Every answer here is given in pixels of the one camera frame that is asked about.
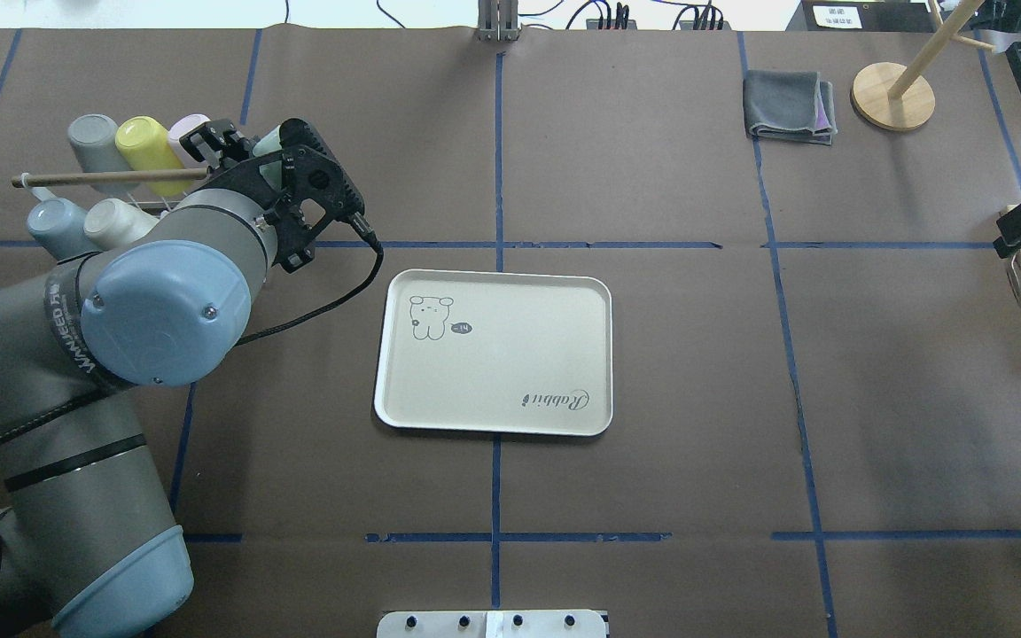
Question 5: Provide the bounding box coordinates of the green cup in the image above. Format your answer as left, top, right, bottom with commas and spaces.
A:
253, 126, 283, 192

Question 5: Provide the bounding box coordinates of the grey cup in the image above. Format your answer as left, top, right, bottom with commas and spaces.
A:
67, 113, 131, 173

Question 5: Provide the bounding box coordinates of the pink cup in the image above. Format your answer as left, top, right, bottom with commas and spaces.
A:
168, 113, 209, 168

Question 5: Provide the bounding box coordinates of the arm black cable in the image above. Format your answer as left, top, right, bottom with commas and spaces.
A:
0, 226, 385, 479

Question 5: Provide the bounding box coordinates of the aluminium frame post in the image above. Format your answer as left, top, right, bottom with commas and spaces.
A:
477, 0, 521, 42

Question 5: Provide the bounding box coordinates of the white wire cup rack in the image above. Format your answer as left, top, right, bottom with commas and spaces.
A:
11, 168, 211, 190

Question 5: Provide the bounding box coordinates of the folded grey cloth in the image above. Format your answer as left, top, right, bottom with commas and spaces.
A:
743, 69, 838, 146

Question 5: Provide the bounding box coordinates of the yellow cup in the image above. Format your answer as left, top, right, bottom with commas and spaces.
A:
114, 114, 185, 171

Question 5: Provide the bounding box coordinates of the pedestal base plate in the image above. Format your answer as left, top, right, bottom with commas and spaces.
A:
376, 609, 611, 637

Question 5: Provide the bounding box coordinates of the blue cup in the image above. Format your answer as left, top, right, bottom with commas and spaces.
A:
26, 198, 103, 261

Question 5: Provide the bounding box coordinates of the beige cup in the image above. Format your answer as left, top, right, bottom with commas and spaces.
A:
82, 198, 160, 250

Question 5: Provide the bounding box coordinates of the black power strip box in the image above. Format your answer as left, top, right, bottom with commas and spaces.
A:
786, 1, 935, 33

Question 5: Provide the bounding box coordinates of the wooden mug tree stand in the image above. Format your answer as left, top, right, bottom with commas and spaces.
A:
848, 1, 996, 132

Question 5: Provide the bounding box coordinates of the cream rabbit tray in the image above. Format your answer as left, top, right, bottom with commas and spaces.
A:
374, 269, 613, 437

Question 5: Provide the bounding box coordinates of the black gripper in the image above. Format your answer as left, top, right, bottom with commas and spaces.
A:
181, 120, 286, 213

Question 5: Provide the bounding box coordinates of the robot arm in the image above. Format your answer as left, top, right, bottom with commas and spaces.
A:
0, 120, 344, 637

